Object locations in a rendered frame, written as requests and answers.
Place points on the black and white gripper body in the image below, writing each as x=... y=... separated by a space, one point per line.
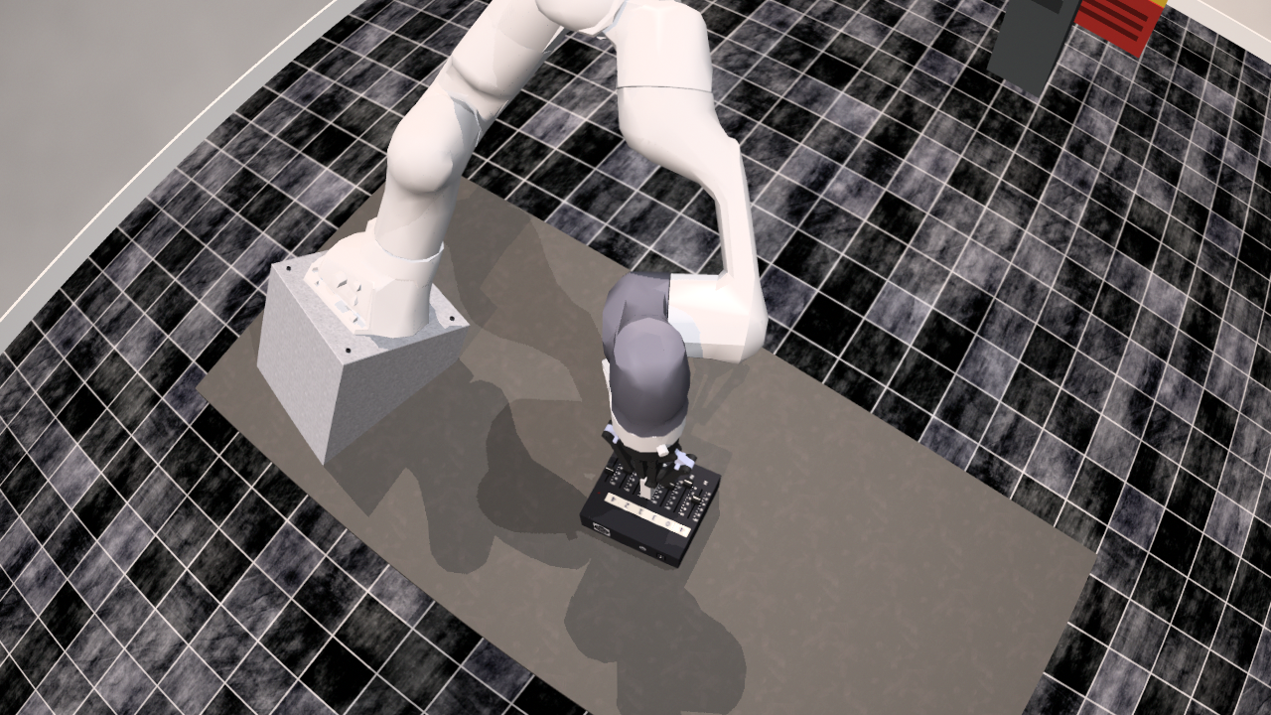
x=653 y=456

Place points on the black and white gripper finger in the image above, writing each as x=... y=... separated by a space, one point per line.
x=630 y=464
x=682 y=466

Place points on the black lighting desk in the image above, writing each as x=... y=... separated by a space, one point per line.
x=660 y=527

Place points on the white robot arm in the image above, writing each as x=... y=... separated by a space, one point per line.
x=384 y=277

